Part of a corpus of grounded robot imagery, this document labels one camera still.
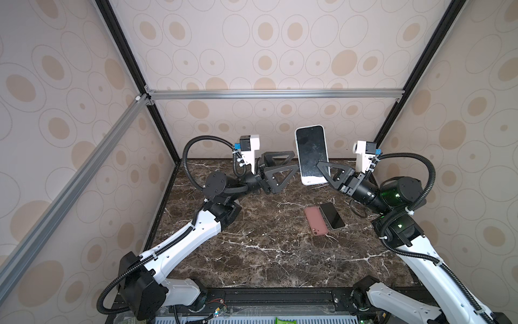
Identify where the green tag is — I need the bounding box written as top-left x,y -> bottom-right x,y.
275,317 -> 298,324

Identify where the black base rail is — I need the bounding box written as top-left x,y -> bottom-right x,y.
106,285 -> 454,324

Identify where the pink phone case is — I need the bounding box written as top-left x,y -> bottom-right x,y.
304,207 -> 329,236

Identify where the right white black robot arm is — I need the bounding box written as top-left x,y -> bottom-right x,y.
315,153 -> 510,323

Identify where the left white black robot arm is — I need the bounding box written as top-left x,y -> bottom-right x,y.
96,135 -> 299,321

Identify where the horizontal aluminium rail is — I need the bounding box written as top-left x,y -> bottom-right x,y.
137,88 -> 405,103

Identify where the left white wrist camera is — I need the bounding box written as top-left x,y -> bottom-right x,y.
233,134 -> 260,174

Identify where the diagonal aluminium rail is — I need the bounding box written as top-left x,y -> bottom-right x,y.
1,93 -> 150,303

